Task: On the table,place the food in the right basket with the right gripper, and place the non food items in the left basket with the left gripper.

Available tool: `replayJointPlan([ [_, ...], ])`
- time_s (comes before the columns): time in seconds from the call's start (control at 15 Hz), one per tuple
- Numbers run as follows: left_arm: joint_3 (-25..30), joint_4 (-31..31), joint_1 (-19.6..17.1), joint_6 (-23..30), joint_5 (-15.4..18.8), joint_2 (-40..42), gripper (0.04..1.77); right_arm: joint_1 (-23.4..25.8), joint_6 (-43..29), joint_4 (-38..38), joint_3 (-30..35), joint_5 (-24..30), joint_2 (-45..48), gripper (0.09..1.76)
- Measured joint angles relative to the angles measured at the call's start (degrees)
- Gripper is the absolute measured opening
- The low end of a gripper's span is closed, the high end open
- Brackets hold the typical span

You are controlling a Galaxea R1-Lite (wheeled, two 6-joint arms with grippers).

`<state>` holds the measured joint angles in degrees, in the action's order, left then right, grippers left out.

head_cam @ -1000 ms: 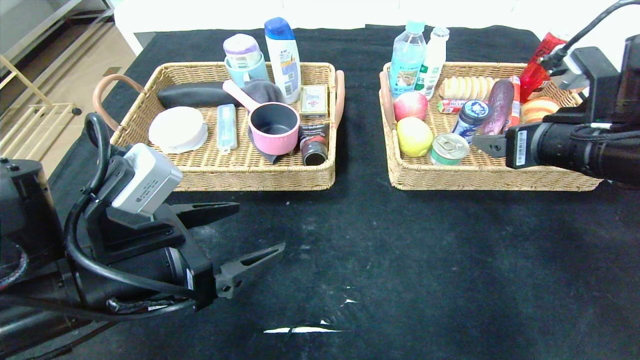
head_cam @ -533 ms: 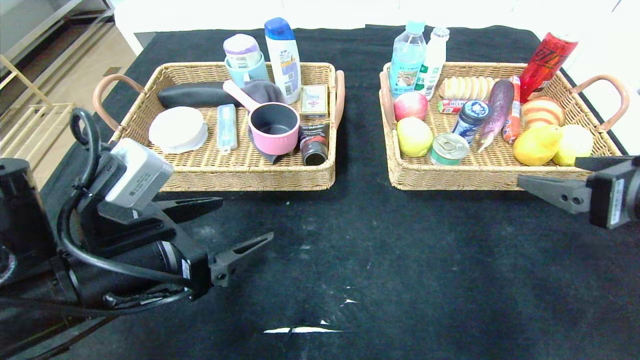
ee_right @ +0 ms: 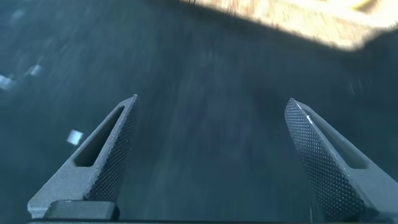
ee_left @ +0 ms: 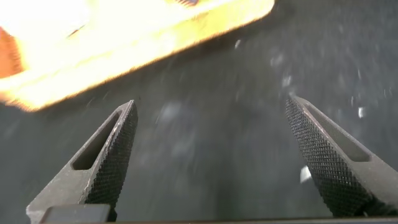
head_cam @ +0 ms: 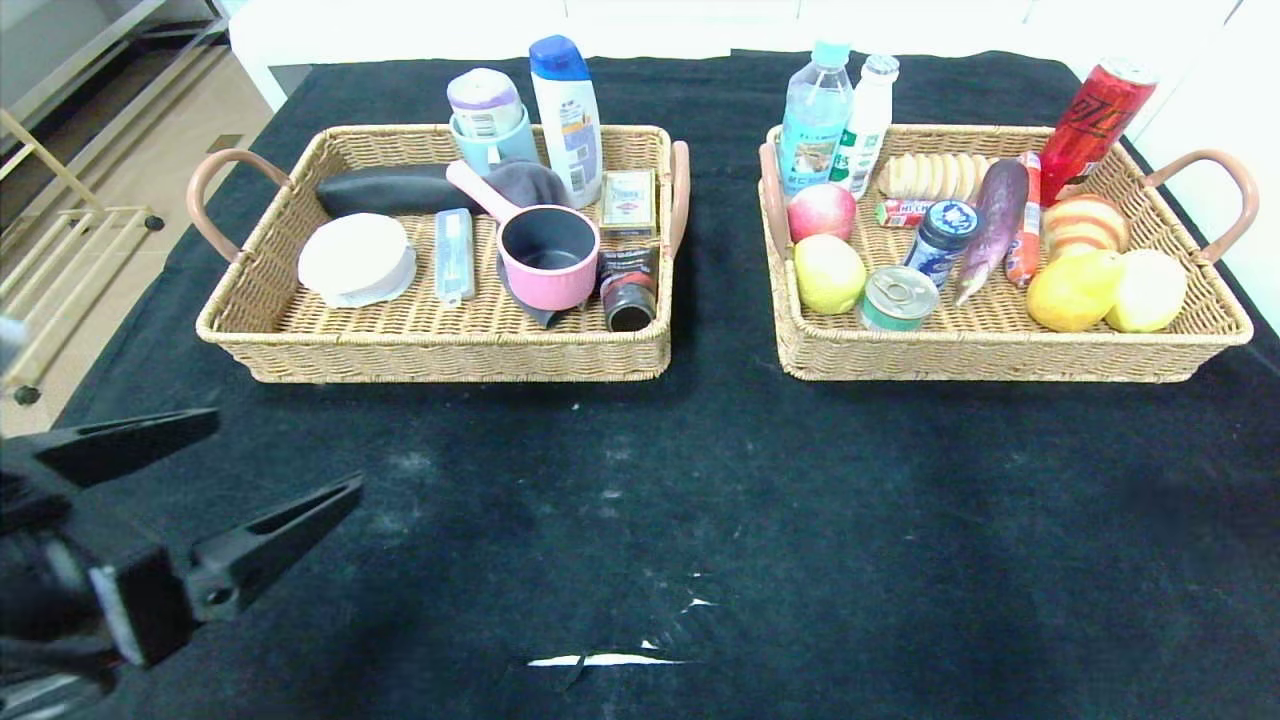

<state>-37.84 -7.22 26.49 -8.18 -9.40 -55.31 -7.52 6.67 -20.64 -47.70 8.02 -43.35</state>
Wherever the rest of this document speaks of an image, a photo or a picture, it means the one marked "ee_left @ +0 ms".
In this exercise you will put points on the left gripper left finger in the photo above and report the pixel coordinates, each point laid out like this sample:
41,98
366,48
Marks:
102,177

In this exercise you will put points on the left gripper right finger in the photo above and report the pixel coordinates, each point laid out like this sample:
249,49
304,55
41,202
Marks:
339,180

